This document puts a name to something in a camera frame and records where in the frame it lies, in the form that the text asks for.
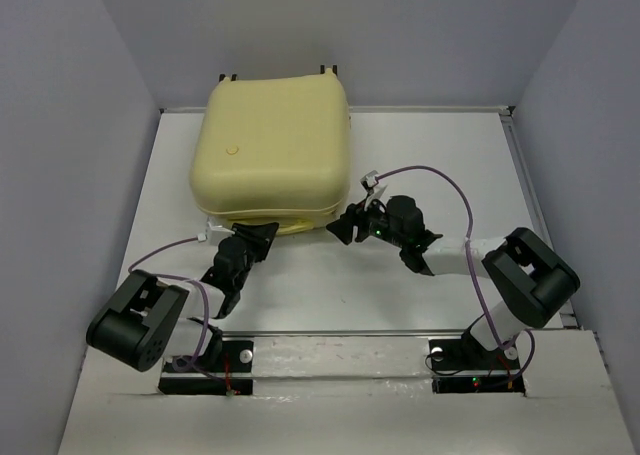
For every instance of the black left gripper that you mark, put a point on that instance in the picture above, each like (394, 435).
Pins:
(260, 235)

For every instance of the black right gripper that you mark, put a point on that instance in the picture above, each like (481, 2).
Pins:
(342, 228)

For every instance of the pale yellow hard-shell suitcase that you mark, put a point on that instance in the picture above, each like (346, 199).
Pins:
(274, 150)

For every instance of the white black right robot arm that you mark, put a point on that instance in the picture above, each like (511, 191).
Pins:
(532, 281)

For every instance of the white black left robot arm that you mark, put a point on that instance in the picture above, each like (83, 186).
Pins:
(135, 324)

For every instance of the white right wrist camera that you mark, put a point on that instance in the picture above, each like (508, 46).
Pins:
(373, 187)

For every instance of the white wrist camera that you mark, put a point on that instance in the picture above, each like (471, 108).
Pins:
(212, 233)
(373, 187)

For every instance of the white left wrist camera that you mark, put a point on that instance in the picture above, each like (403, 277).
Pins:
(212, 233)

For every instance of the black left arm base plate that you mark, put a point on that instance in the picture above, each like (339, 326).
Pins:
(228, 374)

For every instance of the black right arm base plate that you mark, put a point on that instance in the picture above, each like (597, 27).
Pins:
(475, 370)

